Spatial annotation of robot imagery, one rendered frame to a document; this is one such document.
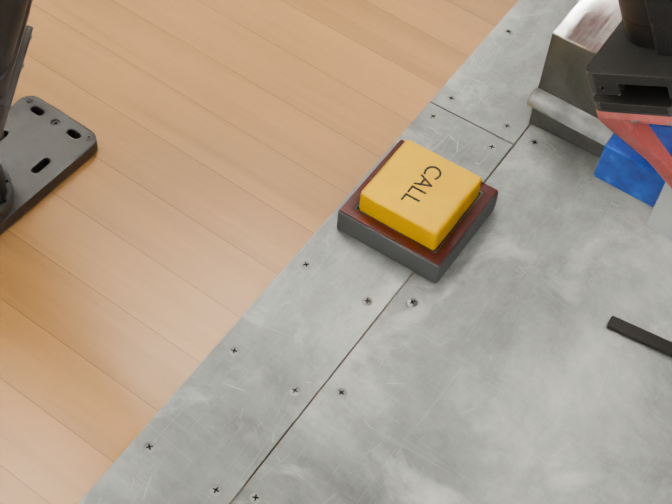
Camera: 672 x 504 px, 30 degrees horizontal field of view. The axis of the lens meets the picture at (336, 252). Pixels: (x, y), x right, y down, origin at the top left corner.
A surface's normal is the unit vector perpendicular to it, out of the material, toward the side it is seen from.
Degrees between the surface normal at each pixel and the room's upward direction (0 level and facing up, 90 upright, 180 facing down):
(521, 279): 0
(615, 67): 27
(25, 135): 0
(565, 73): 90
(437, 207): 0
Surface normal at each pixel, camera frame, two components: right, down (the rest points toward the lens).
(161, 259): 0.05, -0.59
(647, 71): -0.33, -0.75
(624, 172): -0.55, 0.66
